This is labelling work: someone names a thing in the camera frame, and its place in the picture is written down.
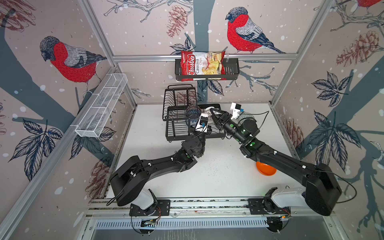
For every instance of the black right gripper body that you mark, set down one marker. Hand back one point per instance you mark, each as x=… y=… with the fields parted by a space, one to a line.
x=233 y=130

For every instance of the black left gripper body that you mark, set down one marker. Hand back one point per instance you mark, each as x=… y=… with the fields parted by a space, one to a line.
x=199 y=138

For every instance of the blue floral ceramic bowl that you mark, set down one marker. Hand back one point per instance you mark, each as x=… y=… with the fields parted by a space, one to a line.
x=192 y=122

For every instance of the black wire dish rack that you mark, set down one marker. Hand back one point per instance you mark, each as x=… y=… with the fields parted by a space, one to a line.
x=181 y=112

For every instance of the blue triangle patterned bowl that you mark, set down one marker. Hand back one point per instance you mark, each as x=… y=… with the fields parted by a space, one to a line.
x=193 y=111

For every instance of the orange plastic bowl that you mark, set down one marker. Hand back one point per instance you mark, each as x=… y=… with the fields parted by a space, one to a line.
x=265 y=169

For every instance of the green patterned ceramic bowl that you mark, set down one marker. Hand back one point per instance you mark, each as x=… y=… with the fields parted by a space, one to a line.
x=245 y=115

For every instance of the white perforated strainer bowl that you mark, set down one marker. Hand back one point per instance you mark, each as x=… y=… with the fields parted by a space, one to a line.
x=210 y=116

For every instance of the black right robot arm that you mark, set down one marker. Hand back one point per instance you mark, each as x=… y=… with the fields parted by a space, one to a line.
x=320 y=190

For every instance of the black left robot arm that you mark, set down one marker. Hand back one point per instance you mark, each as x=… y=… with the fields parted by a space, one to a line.
x=128 y=180

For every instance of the red cassava chips bag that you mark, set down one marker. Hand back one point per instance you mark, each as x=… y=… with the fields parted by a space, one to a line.
x=202 y=63

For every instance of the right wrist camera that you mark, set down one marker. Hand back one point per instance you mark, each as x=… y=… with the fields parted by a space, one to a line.
x=236 y=110

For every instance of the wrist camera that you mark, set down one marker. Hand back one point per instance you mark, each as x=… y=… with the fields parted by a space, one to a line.
x=236 y=110
x=202 y=123

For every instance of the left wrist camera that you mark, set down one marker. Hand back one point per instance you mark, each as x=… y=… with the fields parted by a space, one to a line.
x=202 y=123

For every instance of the black wall shelf basket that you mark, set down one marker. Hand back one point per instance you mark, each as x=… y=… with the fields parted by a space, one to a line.
x=230 y=66

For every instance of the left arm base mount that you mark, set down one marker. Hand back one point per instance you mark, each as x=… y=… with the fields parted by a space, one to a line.
x=158 y=208

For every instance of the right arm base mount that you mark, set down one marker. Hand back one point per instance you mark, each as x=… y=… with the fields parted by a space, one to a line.
x=259 y=206

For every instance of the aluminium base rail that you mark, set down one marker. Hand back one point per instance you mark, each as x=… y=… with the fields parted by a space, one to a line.
x=203 y=207

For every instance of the white wire mesh shelf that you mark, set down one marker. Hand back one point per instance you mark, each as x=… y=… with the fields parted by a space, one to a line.
x=98 y=114

